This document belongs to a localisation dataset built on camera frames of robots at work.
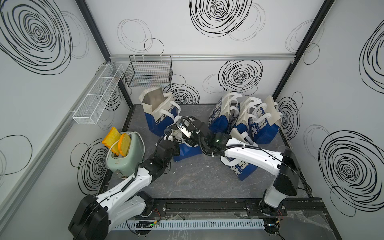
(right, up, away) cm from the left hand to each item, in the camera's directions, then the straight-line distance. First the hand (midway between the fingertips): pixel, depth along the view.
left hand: (174, 140), depth 82 cm
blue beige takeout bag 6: (+36, -14, -7) cm, 39 cm away
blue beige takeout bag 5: (+53, +8, +5) cm, 54 cm away
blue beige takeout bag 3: (+29, +15, +7) cm, 34 cm away
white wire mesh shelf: (-40, +17, -10) cm, 44 cm away
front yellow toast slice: (-24, -1, -8) cm, 25 cm away
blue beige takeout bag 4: (+39, +8, +5) cm, 40 cm away
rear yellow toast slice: (-32, +2, -5) cm, 33 cm away
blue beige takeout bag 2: (+6, -7, +1) cm, 9 cm away
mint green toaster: (-24, -12, -9) cm, 28 cm away
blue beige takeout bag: (-8, +16, +3) cm, 18 cm away
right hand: (+7, +7, -6) cm, 12 cm away
